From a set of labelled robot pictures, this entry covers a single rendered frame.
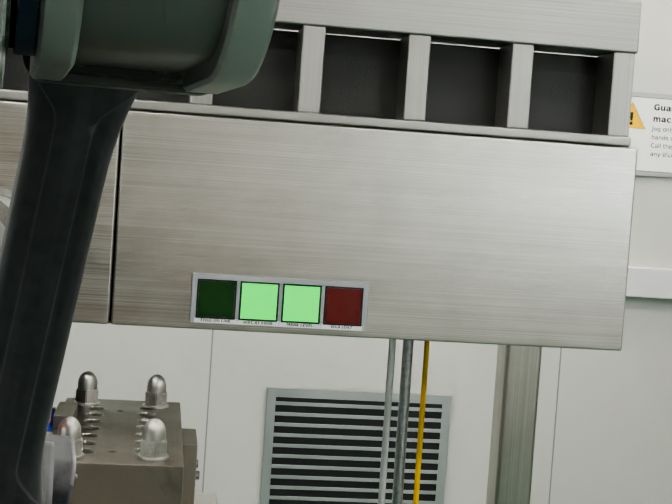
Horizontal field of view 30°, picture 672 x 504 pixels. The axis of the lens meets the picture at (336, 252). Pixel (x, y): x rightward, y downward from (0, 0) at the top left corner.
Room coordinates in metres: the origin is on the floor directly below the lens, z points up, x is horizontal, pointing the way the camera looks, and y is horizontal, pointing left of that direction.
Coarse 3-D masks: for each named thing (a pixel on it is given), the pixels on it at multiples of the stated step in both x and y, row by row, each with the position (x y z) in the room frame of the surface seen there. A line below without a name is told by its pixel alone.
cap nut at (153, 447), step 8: (152, 424) 1.41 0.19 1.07; (160, 424) 1.42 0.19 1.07; (144, 432) 1.41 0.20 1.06; (152, 432) 1.41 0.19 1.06; (160, 432) 1.41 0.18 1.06; (144, 440) 1.41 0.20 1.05; (152, 440) 1.41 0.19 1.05; (160, 440) 1.41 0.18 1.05; (144, 448) 1.41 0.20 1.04; (152, 448) 1.41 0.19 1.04; (160, 448) 1.41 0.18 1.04; (144, 456) 1.41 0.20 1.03; (152, 456) 1.41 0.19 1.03; (160, 456) 1.41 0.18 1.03; (168, 456) 1.42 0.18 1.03
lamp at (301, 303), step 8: (288, 288) 1.76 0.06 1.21; (296, 288) 1.76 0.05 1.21; (304, 288) 1.76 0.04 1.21; (312, 288) 1.77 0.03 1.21; (288, 296) 1.76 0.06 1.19; (296, 296) 1.76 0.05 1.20; (304, 296) 1.76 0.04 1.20; (312, 296) 1.77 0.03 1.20; (288, 304) 1.76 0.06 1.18; (296, 304) 1.76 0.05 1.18; (304, 304) 1.76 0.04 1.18; (312, 304) 1.77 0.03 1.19; (288, 312) 1.76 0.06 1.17; (296, 312) 1.76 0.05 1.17; (304, 312) 1.76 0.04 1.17; (312, 312) 1.77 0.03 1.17; (288, 320) 1.76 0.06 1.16; (296, 320) 1.76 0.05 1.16; (304, 320) 1.76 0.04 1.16; (312, 320) 1.77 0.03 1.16
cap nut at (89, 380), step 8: (80, 376) 1.72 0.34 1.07; (88, 376) 1.72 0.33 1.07; (80, 384) 1.72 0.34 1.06; (88, 384) 1.71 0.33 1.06; (96, 384) 1.72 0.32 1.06; (80, 392) 1.71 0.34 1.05; (88, 392) 1.71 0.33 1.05; (96, 392) 1.72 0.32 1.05; (80, 400) 1.71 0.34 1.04; (88, 400) 1.71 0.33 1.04; (96, 400) 1.72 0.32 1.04
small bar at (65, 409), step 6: (60, 402) 1.62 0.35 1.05; (66, 402) 1.63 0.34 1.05; (72, 402) 1.63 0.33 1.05; (60, 408) 1.58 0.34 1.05; (66, 408) 1.59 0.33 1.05; (72, 408) 1.59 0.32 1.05; (54, 414) 1.54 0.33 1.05; (60, 414) 1.54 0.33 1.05; (66, 414) 1.55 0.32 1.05; (72, 414) 1.55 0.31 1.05; (54, 420) 1.54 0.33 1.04; (60, 420) 1.54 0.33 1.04; (54, 426) 1.54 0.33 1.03
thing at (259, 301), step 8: (248, 288) 1.75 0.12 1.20; (256, 288) 1.76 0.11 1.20; (264, 288) 1.76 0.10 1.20; (272, 288) 1.76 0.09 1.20; (248, 296) 1.75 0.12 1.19; (256, 296) 1.76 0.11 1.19; (264, 296) 1.76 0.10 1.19; (272, 296) 1.76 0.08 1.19; (248, 304) 1.75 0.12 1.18; (256, 304) 1.76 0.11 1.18; (264, 304) 1.76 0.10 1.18; (272, 304) 1.76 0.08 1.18; (248, 312) 1.75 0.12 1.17; (256, 312) 1.76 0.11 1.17; (264, 312) 1.76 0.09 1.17; (272, 312) 1.76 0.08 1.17
